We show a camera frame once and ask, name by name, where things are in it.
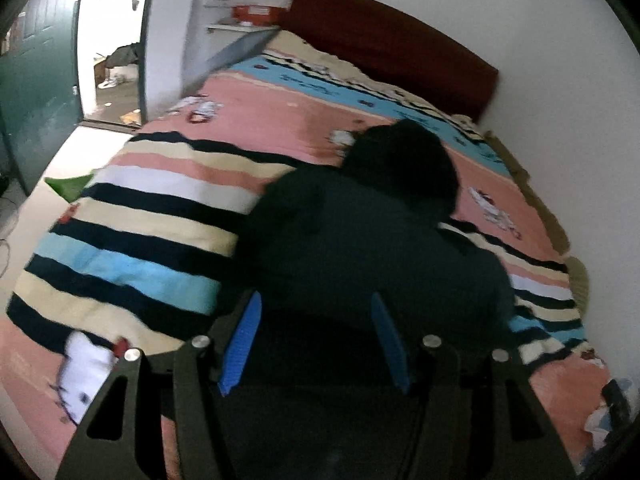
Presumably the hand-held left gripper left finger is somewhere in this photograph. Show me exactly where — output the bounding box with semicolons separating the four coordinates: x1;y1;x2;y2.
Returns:
55;290;263;480

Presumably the green door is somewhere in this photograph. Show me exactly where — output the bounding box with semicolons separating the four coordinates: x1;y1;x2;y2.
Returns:
0;0;93;196

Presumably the orange box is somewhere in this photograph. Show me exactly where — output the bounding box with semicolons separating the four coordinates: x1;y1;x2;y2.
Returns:
232;4;281;27

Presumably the grey board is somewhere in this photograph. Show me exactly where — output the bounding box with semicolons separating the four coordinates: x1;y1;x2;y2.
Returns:
187;27;278;93

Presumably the white wall shelf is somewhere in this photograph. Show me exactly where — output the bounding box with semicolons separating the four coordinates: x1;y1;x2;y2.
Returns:
206;22;281;35

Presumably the striped cartoon print blanket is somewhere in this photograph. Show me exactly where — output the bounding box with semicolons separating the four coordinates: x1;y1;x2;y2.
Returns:
0;30;621;480

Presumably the green cloth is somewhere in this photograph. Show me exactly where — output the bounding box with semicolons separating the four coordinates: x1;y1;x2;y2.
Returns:
44;172;96;203

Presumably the dark red bed headboard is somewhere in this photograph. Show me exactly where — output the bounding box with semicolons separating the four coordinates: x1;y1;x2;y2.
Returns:
277;0;501;123

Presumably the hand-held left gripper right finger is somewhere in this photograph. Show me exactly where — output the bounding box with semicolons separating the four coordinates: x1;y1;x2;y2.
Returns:
370;292;576;480

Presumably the black hooded jacket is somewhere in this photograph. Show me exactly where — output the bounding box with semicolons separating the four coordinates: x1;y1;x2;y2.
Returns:
160;119;521;480

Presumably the dark clothes pile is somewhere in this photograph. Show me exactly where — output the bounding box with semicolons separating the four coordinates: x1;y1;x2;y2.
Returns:
102;42;143;68

